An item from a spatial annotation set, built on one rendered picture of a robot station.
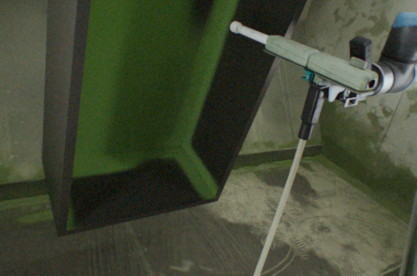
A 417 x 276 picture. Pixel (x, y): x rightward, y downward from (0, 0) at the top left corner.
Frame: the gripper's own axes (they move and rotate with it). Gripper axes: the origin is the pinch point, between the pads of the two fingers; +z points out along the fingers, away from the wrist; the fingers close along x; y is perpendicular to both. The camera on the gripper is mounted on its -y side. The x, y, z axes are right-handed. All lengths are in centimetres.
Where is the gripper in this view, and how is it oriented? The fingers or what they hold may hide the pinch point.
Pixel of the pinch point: (317, 77)
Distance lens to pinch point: 81.3
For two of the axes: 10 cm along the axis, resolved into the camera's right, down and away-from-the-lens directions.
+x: -5.2, -4.4, 7.3
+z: -8.4, 1.3, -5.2
